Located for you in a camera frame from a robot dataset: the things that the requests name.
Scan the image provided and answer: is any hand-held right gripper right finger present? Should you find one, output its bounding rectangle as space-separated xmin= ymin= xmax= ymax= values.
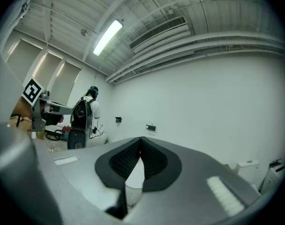
xmin=125 ymin=136 xmax=262 ymax=225

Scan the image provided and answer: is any white ceiling pipe run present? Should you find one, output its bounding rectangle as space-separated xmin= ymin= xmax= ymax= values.
xmin=105 ymin=30 xmax=285 ymax=83

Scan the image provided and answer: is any person's left forearm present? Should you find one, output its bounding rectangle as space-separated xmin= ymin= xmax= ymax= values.
xmin=11 ymin=96 xmax=33 ymax=120

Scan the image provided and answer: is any window roller blind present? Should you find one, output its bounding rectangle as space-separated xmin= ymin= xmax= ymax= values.
xmin=50 ymin=61 xmax=82 ymax=104
xmin=6 ymin=38 xmax=43 ymax=84
xmin=32 ymin=52 xmax=63 ymax=89

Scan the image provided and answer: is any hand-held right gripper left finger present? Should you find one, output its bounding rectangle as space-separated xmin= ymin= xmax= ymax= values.
xmin=50 ymin=136 xmax=141 ymax=225

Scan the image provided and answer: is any ceiling fluorescent light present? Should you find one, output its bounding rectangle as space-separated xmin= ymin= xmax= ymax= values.
xmin=93 ymin=19 xmax=123 ymax=57

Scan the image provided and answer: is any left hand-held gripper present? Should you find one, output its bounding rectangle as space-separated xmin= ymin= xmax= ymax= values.
xmin=22 ymin=78 xmax=73 ymax=132

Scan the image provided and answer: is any plain brown cardboard carton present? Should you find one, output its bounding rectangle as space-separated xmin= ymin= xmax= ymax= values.
xmin=8 ymin=115 xmax=46 ymax=140

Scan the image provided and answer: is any white wall-mounted device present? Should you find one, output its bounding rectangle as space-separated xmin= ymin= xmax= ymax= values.
xmin=236 ymin=160 xmax=260 ymax=185

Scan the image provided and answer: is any person's light grey shirt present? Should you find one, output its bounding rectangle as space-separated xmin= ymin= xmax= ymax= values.
xmin=0 ymin=31 xmax=38 ymax=225

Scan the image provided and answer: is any white box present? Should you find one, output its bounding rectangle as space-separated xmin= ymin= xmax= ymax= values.
xmin=125 ymin=183 xmax=143 ymax=207

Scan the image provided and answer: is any dark grey rounded canister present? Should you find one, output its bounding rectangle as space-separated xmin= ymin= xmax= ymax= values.
xmin=67 ymin=129 xmax=87 ymax=150

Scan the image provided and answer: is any white ceiling air conditioner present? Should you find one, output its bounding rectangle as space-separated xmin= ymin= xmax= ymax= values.
xmin=129 ymin=16 xmax=189 ymax=54

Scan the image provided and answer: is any black vacuum hose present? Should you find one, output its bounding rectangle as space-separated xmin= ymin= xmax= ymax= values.
xmin=45 ymin=129 xmax=65 ymax=142

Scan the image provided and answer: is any white cabinet with black top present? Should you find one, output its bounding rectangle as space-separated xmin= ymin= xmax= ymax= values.
xmin=259 ymin=158 xmax=285 ymax=195

